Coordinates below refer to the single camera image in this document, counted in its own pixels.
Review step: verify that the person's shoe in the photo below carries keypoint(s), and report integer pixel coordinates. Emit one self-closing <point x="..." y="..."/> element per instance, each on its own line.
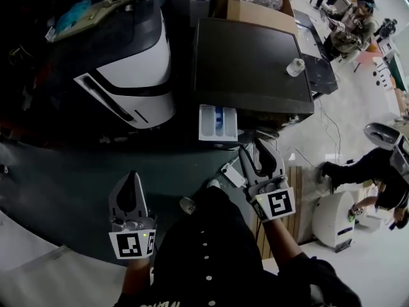
<point x="188" y="206"/>
<point x="213" y="183"/>

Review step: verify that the light wooden board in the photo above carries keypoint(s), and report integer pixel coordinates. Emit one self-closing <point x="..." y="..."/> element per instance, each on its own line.
<point x="108" y="6"/>

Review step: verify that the teal cloth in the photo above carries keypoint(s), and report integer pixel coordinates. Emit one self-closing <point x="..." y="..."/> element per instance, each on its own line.
<point x="73" y="14"/>

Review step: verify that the dark green floor mat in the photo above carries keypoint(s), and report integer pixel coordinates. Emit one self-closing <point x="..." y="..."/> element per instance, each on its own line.
<point x="64" y="184"/>

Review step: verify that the black and white machine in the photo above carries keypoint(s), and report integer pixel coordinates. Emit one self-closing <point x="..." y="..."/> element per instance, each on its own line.
<point x="140" y="69"/>

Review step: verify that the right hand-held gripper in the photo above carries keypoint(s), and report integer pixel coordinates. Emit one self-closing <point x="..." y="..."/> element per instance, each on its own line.
<point x="278" y="203"/>

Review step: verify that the person's right forearm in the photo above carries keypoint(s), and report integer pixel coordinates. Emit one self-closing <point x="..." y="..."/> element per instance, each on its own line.
<point x="281" y="238"/>

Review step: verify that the person's left shoe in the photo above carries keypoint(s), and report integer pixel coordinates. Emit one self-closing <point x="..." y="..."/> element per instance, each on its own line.
<point x="188" y="206"/>

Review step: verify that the white power adapter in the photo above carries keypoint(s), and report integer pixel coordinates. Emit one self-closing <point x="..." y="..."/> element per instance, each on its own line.
<point x="234" y="175"/>

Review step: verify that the dark grey washing machine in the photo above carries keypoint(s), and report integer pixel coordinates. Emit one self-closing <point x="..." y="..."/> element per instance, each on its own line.
<point x="246" y="62"/>

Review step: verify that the person's right shoe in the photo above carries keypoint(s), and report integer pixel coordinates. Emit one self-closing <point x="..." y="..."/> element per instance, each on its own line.
<point x="213" y="183"/>

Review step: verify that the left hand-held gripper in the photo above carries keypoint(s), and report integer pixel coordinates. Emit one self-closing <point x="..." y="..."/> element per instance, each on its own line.
<point x="128" y="245"/>

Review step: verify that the white rounded appliance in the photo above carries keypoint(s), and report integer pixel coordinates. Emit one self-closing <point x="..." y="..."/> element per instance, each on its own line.
<point x="332" y="219"/>

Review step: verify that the black side cabinet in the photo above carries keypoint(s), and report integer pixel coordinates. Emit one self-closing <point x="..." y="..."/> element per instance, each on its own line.
<point x="319" y="66"/>

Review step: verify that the white detergent drawer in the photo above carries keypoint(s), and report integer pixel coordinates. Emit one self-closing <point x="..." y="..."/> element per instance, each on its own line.
<point x="207" y="123"/>

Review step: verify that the person's left forearm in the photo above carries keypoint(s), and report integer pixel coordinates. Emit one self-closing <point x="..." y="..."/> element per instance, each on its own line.
<point x="137" y="277"/>

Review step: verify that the person's black shirt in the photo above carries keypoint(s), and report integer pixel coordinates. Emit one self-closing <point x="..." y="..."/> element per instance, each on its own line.
<point x="207" y="251"/>

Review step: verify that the white table with black marks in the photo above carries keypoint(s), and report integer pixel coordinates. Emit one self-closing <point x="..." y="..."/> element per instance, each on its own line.
<point x="383" y="72"/>

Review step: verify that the wooden slat pallet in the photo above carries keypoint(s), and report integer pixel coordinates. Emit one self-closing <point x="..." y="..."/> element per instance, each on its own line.
<point x="292" y="203"/>

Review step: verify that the cardboard box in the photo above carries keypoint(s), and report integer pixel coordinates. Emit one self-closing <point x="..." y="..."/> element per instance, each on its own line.
<point x="255" y="16"/>

